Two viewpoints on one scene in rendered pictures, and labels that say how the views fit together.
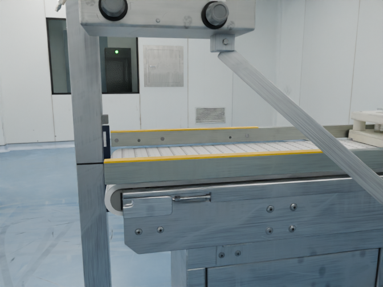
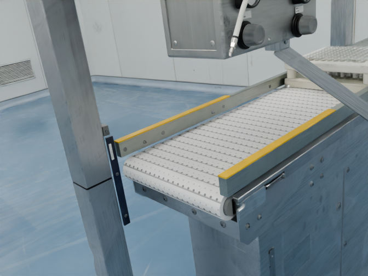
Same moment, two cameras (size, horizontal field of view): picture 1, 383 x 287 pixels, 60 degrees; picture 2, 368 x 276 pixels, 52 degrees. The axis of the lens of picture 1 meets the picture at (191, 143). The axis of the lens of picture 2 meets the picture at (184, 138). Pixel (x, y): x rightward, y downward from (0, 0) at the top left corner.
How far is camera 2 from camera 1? 0.43 m
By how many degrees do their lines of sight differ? 30
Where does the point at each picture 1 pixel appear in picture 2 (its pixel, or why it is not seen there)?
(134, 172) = (244, 177)
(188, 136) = (182, 122)
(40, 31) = not seen: outside the picture
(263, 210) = (308, 170)
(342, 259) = (328, 185)
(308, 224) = (328, 168)
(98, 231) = (120, 248)
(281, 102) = (329, 84)
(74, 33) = (59, 41)
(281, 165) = (316, 131)
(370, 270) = (340, 185)
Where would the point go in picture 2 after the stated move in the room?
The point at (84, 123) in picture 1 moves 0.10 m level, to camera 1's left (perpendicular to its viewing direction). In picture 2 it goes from (87, 142) to (32, 159)
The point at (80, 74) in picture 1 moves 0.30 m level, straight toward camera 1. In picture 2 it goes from (74, 88) to (213, 102)
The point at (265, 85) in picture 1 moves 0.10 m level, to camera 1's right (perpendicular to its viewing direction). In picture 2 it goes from (316, 73) to (354, 61)
